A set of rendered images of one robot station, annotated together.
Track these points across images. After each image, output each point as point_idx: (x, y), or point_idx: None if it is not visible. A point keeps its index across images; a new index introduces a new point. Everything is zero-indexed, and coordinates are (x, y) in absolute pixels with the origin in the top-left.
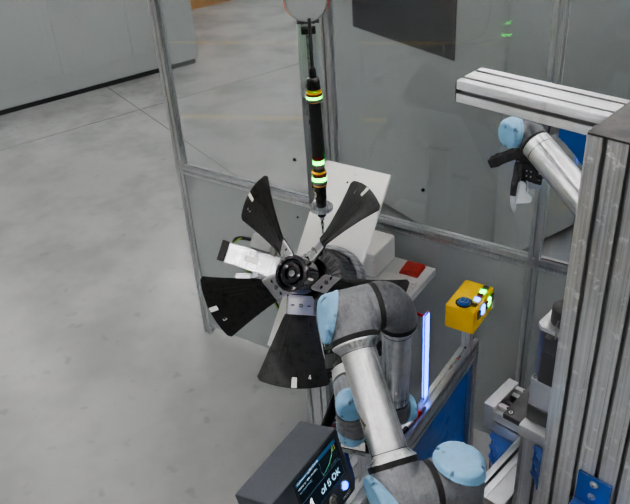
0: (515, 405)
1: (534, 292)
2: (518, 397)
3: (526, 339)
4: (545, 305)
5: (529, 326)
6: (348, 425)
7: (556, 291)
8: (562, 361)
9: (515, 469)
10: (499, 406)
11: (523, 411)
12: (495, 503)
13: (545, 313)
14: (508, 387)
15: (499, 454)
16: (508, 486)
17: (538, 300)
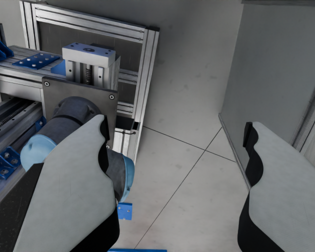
0: (57, 84)
1: None
2: (69, 83)
3: (288, 1)
4: (311, 21)
5: (297, 3)
6: None
7: None
8: None
9: (36, 90)
10: (67, 62)
11: (55, 93)
12: None
13: (304, 22)
14: (95, 61)
15: (56, 67)
16: (19, 90)
17: None
